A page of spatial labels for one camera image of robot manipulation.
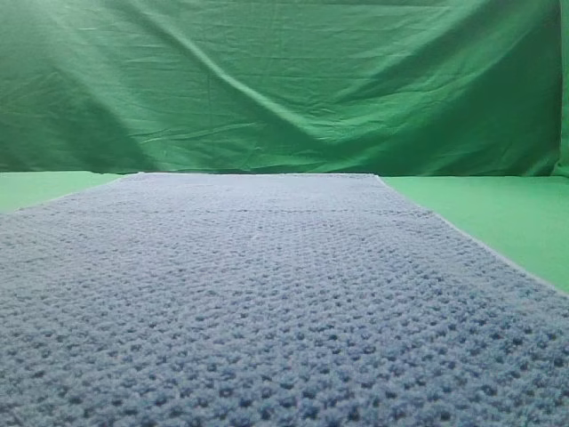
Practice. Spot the blue waffle-weave towel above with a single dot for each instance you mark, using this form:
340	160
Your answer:
173	299

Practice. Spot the green backdrop cloth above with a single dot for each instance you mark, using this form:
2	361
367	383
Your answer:
397	88

